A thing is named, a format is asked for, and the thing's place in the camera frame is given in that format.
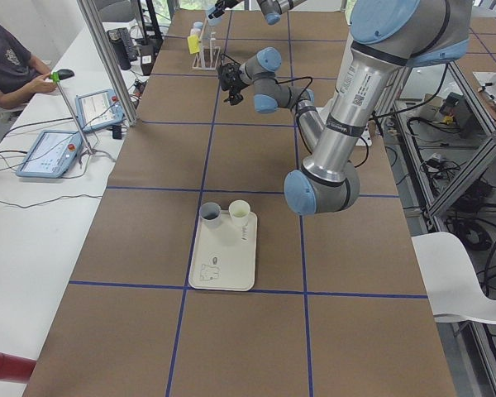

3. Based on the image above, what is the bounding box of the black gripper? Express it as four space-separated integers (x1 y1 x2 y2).
207 0 242 17
217 62 245 104

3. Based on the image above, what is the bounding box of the yellow plastic cup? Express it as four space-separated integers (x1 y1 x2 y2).
187 35 201 55

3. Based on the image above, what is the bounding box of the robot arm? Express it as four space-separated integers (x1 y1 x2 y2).
206 0 305 25
217 0 472 216

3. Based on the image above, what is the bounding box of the pale green plastic cup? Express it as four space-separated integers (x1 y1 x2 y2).
228 199 250 227

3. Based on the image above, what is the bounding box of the grey plastic cup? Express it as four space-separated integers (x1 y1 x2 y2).
199 202 222 229

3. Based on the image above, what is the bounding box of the far teach pendant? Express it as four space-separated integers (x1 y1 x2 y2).
74 88 125 132

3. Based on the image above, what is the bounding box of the teach pendant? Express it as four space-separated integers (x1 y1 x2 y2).
16 130 83 179
74 88 125 132

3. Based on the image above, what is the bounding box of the cream plastic tray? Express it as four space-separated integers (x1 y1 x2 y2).
188 210 258 291

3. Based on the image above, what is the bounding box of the reacher grabber stick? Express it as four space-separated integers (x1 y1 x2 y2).
50 70 116 164

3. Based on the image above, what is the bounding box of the near teach pendant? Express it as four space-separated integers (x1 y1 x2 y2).
16 130 83 179

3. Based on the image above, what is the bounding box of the seated person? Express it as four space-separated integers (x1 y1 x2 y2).
0 25 56 109

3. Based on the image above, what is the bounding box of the white chair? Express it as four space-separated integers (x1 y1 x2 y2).
412 232 496 325

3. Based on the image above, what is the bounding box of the red cylinder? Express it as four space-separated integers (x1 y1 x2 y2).
0 352 36 384

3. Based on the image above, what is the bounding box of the white wire cup rack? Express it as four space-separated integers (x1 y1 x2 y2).
192 20 220 71

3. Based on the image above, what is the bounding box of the aluminium frame post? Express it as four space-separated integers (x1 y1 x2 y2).
77 0 137 127

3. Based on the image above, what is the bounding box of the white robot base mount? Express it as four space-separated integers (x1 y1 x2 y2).
313 105 377 147

